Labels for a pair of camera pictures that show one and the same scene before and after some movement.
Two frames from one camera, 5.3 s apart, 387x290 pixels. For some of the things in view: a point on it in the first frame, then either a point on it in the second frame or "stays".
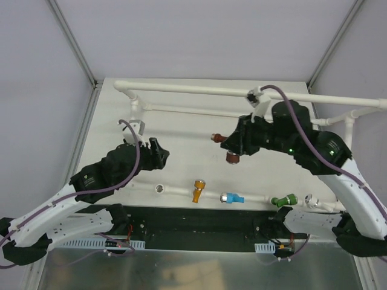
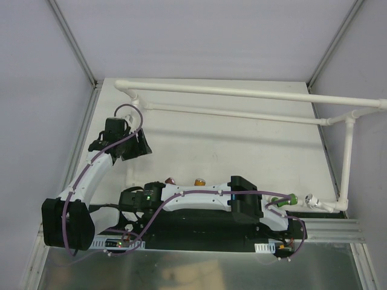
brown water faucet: x=231 y=157 -> x=170 y=180
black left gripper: x=155 y=153 -> x=140 y=142
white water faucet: x=314 y=202 stays
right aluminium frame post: x=332 y=47 stays
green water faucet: x=289 y=199 stays
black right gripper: x=242 y=136 -> x=127 y=199
